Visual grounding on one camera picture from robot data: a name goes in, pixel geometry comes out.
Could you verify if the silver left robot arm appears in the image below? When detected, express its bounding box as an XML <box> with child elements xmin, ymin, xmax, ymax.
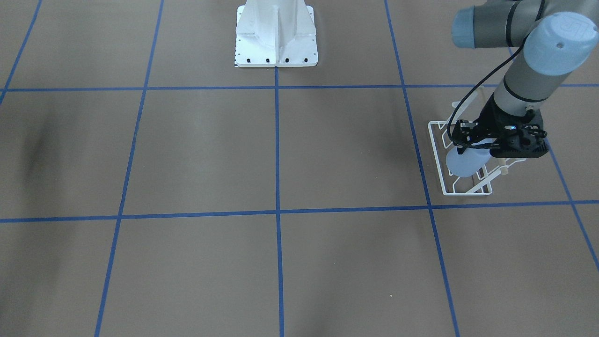
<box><xmin>448</xmin><ymin>0</ymin><xmax>598</xmax><ymax>158</ymax></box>

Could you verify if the light blue plastic cup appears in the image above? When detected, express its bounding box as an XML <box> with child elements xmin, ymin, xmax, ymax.
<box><xmin>446</xmin><ymin>147</ymin><xmax>491</xmax><ymax>177</ymax></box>

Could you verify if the white camera pole base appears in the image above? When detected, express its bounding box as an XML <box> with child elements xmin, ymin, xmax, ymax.
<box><xmin>234</xmin><ymin>0</ymin><xmax>319</xmax><ymax>68</ymax></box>

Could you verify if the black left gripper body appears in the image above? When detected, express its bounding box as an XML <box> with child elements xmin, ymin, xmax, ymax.
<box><xmin>452</xmin><ymin>96</ymin><xmax>546</xmax><ymax>152</ymax></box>

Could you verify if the black camera cable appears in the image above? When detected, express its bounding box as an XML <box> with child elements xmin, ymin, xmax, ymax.
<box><xmin>446</xmin><ymin>42</ymin><xmax>529</xmax><ymax>150</ymax></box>

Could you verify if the white wire cup holder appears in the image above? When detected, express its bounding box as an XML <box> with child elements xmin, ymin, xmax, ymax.
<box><xmin>428</xmin><ymin>89</ymin><xmax>527</xmax><ymax>196</ymax></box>

